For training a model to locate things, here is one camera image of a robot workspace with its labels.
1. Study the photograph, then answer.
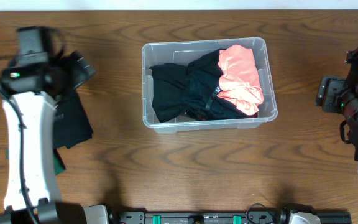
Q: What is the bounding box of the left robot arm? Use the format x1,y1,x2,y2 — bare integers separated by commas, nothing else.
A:
0,52,109,223

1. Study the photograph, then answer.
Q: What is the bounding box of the black garment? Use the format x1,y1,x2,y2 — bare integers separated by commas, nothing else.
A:
150,50,220,123

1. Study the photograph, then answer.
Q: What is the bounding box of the dark navy garment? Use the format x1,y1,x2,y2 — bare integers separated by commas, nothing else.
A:
183,69,257,121

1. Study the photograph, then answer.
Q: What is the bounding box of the salmon pink cloth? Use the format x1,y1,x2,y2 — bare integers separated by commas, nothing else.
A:
218,45,264,116

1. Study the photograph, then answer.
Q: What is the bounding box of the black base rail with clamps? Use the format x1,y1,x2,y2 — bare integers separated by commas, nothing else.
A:
82,203,352,224

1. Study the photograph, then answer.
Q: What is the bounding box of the black cloth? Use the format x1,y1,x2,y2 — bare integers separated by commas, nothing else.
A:
53,91,93,149

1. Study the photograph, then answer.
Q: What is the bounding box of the clear plastic storage container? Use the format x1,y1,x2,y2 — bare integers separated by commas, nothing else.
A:
142,37,278,134

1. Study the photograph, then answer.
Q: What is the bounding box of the dark green cloth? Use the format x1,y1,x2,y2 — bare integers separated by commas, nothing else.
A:
4,148,67,177

